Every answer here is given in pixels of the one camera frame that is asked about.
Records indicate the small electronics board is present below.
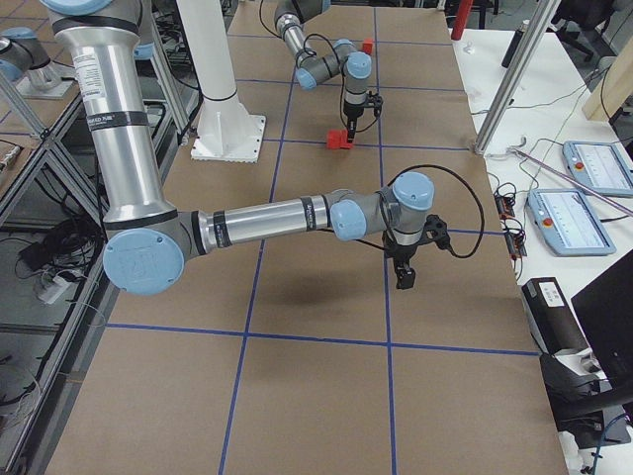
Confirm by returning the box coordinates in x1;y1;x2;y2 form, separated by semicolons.
494;182;527;261

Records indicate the teach pendant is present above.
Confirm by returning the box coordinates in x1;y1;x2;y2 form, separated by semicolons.
526;189;616;257
563;141;632;197

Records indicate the upper teach pendant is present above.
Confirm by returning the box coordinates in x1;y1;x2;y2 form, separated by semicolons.
563;141;632;197

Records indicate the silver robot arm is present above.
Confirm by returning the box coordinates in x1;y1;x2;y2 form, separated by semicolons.
274;1;383;148
41;1;448;295

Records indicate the aluminium frame post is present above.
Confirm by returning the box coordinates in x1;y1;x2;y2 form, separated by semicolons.
474;0;561;155

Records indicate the white pedestal column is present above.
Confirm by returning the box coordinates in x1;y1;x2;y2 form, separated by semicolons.
177;0;266;162

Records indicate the red cylinder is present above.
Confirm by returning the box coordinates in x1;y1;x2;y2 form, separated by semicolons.
451;0;474;41

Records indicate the black box with label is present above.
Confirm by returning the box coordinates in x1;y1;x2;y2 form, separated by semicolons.
521;277;588;355

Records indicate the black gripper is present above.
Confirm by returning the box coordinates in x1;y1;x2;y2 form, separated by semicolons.
343;101;367;142
383;230;430;290

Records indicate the black monitor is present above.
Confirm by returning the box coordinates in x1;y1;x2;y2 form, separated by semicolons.
572;251;632;384

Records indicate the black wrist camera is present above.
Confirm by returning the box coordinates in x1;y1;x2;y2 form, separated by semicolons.
424;214;451;250
365;91;383;119

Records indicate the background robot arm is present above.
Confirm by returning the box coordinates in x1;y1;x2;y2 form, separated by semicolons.
1;27;74;100

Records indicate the wooden board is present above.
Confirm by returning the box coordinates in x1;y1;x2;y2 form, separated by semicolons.
583;0;633;121

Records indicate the black office chair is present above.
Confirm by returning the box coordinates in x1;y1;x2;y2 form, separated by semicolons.
552;0;614;62

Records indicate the lower teach pendant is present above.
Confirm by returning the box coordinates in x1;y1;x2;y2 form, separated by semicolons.
526;189;616;257

